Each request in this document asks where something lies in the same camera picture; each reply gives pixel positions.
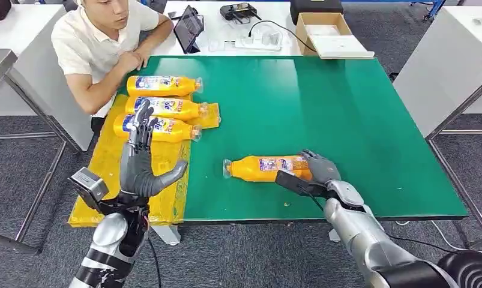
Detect white table with steel legs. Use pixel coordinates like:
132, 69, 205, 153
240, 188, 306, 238
392, 5, 482, 249
0, 4, 94, 255

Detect open cardboard box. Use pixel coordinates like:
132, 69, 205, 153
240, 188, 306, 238
295, 13, 353, 56

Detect black tablet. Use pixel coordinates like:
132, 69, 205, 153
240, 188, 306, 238
173, 4, 205, 55

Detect black controller device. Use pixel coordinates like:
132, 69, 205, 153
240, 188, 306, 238
219, 2, 261, 22

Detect black ribbed round object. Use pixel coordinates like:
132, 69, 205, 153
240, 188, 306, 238
437, 250, 482, 288

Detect clear plastic container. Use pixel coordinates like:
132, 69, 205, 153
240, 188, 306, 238
250, 25, 284, 47

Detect yellow plastic sheet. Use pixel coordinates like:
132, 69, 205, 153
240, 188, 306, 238
67, 93, 221, 228

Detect orange drink bottle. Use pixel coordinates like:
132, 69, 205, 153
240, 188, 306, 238
113, 113, 203, 143
223, 155, 315, 184
126, 75, 204, 98
124, 96, 209, 121

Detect white power strip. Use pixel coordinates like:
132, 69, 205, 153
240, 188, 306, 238
235, 37, 283, 52

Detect white floor cable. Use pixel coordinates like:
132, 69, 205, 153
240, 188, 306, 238
396, 211, 482, 254

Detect green table mat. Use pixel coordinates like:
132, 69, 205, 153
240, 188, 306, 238
119, 55, 469, 221

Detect black floor cable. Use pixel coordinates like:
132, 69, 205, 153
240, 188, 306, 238
388, 234, 456, 255

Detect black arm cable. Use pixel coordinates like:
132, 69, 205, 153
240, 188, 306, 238
146, 236, 163, 288

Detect blue metal frame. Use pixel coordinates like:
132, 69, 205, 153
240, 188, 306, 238
409, 0, 445, 20

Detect person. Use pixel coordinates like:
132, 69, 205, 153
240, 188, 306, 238
50, 0, 175, 136

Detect black case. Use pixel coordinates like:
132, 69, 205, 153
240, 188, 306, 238
290, 0, 344, 25

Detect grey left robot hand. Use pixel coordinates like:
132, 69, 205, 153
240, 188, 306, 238
119, 99, 188, 199

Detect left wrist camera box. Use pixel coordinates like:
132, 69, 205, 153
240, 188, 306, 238
68, 167, 110, 211

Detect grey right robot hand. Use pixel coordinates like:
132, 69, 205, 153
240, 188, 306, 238
300, 149, 342, 185

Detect white flat board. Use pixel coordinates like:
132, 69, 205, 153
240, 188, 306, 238
310, 35, 376, 60

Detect black power cable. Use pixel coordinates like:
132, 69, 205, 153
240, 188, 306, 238
247, 20, 317, 53

